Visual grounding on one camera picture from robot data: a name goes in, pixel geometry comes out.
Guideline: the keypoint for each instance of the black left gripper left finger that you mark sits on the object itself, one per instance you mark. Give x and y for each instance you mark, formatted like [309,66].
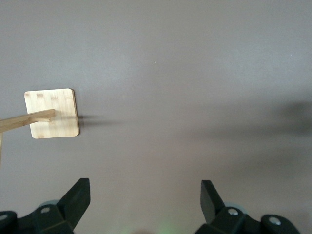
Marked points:
[73,200]

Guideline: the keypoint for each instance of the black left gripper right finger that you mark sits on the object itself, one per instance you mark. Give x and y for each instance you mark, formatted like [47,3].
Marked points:
[212,204]

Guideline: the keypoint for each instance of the bamboo cup rack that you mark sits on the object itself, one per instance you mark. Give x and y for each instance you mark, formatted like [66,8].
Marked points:
[53,102]

